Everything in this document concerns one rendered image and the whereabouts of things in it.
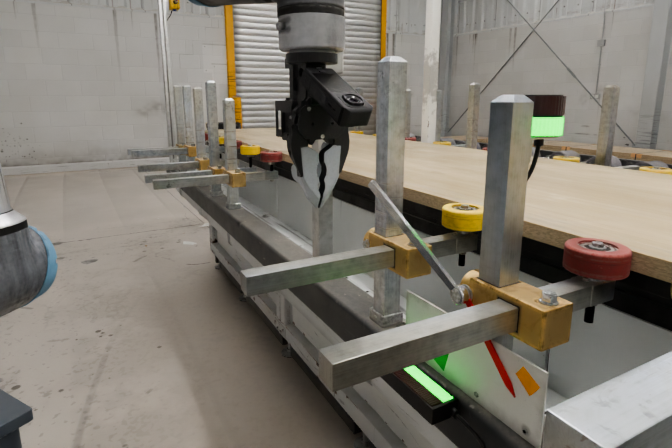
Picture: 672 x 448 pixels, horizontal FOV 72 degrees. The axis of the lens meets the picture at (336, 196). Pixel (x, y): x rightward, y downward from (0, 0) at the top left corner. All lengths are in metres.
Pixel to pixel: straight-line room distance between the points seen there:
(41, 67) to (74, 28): 0.74
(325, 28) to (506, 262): 0.37
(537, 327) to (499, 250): 0.10
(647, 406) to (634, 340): 0.52
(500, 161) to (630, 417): 0.38
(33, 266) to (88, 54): 7.20
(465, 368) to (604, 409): 0.45
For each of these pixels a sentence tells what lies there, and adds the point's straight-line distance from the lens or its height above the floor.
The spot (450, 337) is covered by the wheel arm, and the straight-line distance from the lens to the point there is 0.53.
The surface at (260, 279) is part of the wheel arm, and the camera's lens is 0.67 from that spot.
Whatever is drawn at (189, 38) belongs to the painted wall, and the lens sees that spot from 8.37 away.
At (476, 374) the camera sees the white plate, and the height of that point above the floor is 0.74.
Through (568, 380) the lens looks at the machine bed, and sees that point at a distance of 0.89.
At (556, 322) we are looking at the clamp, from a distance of 0.60.
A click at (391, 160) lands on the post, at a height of 1.00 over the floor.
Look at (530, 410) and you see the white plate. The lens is 0.64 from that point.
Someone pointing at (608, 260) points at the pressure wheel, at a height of 0.90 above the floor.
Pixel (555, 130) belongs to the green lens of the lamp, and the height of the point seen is 1.06.
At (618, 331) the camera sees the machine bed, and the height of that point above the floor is 0.77.
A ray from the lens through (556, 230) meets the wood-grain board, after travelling 0.80.
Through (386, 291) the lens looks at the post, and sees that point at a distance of 0.84.
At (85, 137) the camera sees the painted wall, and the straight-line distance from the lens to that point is 8.12.
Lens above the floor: 1.10
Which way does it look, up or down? 12 degrees down
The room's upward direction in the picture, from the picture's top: straight up
